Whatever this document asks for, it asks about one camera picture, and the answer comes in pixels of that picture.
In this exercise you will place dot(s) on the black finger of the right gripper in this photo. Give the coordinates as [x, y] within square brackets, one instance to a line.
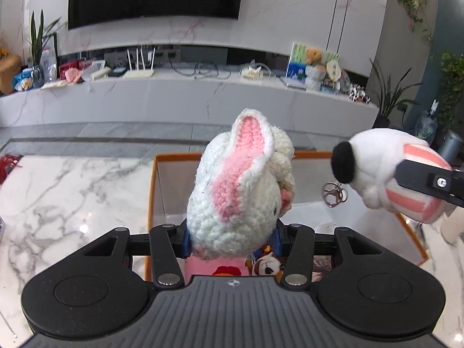
[431, 180]

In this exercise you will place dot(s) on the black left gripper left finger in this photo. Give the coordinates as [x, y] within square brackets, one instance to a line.
[168, 243]

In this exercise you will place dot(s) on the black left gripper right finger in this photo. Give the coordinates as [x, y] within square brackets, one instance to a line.
[296, 243]

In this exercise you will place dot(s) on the brown teddy bear blue outfit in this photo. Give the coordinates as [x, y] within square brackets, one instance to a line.
[263, 263]

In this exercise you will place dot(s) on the pink foam notebook case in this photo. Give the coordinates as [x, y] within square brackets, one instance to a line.
[195, 266]

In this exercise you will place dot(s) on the orange crochet ball toy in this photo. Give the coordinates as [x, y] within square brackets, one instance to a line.
[227, 271]

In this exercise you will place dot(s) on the white pink crochet bunny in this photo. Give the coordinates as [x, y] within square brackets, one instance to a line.
[244, 183]

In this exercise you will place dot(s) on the white plush pink striped toy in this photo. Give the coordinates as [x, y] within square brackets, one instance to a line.
[368, 161]

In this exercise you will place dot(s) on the dark printed card box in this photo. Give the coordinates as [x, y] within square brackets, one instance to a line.
[322, 265]

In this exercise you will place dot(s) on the green potted plant right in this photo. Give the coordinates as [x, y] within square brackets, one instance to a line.
[390, 95]

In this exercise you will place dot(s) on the green potted plant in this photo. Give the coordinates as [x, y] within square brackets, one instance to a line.
[39, 37]
[390, 95]

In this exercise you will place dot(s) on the small teddy bear in cup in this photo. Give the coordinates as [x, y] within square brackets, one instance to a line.
[315, 71]

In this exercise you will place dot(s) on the white wifi router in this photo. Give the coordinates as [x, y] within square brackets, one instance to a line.
[140, 70]

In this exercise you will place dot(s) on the red feather duster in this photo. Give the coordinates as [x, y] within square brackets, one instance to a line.
[7, 163]

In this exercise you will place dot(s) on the gold brown vase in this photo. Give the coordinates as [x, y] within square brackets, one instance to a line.
[9, 67]

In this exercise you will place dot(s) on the green potted plant left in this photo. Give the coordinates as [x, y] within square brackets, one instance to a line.
[39, 37]

